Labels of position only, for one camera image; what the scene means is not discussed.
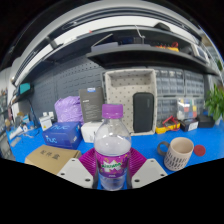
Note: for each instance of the purple plastic bag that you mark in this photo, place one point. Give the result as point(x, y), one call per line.
point(68, 109)

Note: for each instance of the clear purple-capped drink bottle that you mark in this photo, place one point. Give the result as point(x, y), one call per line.
point(112, 143)

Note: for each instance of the green leafy potted plant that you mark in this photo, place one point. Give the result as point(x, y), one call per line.
point(215, 103)

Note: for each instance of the small black box white label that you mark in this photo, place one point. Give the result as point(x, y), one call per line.
point(188, 125)

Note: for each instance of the beige mug with grey dashes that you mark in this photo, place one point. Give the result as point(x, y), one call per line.
point(180, 155)

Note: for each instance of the flat round red coaster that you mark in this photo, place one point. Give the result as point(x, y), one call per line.
point(199, 150)

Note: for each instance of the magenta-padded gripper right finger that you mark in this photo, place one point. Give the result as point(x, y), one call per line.
point(150, 170)

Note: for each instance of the dark grey upright carton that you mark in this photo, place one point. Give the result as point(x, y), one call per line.
point(91, 105)

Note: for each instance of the yellow multimeter with red leads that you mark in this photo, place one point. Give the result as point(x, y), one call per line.
point(166, 128)

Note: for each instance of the grey parts drawer cabinet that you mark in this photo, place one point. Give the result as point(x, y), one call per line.
point(169, 82)
point(165, 107)
point(194, 84)

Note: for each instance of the black rectangular case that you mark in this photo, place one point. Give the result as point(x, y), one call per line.
point(143, 112)

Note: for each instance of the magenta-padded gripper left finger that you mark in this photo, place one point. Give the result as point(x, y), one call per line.
point(75, 170)

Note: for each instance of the brown cardboard box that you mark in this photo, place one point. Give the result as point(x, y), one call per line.
point(53, 158)

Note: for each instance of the white carton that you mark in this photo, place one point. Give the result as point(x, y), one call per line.
point(89, 131)

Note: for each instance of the blue carton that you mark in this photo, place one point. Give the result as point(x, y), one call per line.
point(63, 135)

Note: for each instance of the flat black box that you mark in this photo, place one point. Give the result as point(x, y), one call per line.
point(205, 121)

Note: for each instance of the clear organizer with coloured parts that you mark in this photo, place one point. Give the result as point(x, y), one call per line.
point(186, 108)

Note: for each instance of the dark grey shelf unit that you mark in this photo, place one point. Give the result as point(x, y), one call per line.
point(133, 53)

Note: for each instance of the beige pegboard tray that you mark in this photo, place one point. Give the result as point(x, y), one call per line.
point(120, 96)

